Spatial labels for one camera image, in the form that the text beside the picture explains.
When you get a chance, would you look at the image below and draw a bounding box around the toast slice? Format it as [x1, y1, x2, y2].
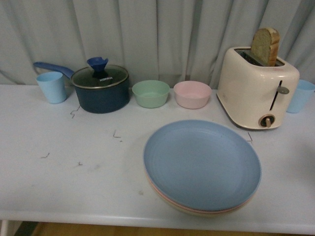
[251, 28, 280, 66]

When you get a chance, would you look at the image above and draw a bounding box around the beige plate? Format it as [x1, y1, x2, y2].
[145, 172, 254, 219]

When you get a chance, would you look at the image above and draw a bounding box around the light blue cup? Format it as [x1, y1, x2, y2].
[36, 71, 67, 104]
[286, 80, 315, 114]

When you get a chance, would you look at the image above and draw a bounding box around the glass pot lid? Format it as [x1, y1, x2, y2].
[71, 57, 129, 89]

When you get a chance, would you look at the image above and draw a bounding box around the dark blue saucepan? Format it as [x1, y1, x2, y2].
[33, 62, 130, 114]

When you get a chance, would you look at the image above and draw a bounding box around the pink plate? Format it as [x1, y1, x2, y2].
[147, 180, 255, 213]

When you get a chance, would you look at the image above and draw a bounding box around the blue plate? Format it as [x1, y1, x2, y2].
[143, 120, 261, 211]

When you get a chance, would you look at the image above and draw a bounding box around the pink bowl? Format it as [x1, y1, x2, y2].
[173, 81, 212, 109]

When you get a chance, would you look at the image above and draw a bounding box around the green bowl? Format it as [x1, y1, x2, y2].
[132, 80, 170, 108]

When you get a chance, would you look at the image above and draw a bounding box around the grey curtain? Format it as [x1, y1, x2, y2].
[0, 0, 315, 88]

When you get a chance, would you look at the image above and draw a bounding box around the cream toaster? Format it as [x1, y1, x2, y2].
[217, 47, 300, 130]

